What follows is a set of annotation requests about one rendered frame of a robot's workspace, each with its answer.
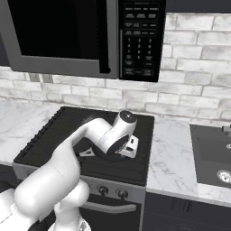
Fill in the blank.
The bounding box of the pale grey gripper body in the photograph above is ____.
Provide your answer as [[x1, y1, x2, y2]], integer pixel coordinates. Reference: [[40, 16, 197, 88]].
[[79, 146, 95, 158]]

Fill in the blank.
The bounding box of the round dark stove knob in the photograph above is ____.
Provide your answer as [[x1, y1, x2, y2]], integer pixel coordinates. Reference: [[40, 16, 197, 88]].
[[97, 184, 109, 197], [116, 188, 129, 200]]

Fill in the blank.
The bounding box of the black stove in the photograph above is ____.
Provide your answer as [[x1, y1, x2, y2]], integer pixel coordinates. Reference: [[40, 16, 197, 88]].
[[12, 106, 156, 231]]

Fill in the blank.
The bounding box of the dark oven door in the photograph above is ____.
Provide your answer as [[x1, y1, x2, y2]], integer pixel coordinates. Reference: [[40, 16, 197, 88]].
[[44, 192, 143, 231]]

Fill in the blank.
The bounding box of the dark base cabinet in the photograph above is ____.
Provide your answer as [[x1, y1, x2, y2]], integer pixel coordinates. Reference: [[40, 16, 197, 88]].
[[0, 163, 23, 194], [141, 191, 231, 231]]

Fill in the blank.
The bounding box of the grey microwave door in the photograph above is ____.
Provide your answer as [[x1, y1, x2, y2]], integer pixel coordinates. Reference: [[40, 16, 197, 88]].
[[0, 0, 120, 80]]

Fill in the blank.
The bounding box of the dark grey sink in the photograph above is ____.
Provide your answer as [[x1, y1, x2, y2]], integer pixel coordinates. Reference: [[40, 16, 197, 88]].
[[189, 123, 231, 190]]

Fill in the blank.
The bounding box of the grey and black microwave oven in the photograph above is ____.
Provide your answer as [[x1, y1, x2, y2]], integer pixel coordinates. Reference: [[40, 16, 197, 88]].
[[0, 0, 167, 83]]

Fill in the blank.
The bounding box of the grey oven door handle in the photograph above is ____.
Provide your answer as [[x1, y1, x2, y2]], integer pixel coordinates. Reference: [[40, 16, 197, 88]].
[[80, 200, 138, 215]]

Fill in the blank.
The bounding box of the grey wall socket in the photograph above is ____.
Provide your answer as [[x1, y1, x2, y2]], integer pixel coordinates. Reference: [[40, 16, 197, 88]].
[[42, 73, 55, 84], [28, 72, 42, 83]]

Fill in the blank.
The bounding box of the black microwave door handle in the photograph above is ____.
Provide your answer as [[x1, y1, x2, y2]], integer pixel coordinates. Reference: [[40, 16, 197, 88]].
[[98, 0, 112, 75]]

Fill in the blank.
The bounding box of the dark wall cupboard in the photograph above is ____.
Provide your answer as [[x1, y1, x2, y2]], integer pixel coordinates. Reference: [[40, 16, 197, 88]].
[[165, 0, 231, 14], [0, 32, 11, 68]]

